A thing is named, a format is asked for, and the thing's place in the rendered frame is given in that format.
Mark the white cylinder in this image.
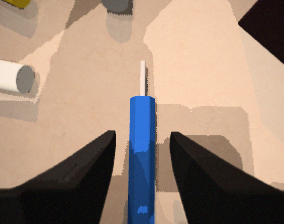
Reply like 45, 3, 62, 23
0, 60, 34, 94
101, 0, 129, 12

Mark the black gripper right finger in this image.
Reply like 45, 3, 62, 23
169, 131, 284, 224

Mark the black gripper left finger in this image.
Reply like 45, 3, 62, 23
0, 130, 116, 224

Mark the blue stylus with grey tip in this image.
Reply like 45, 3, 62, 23
128, 60, 155, 224

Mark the yellow cylinder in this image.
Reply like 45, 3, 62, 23
3, 0, 30, 8

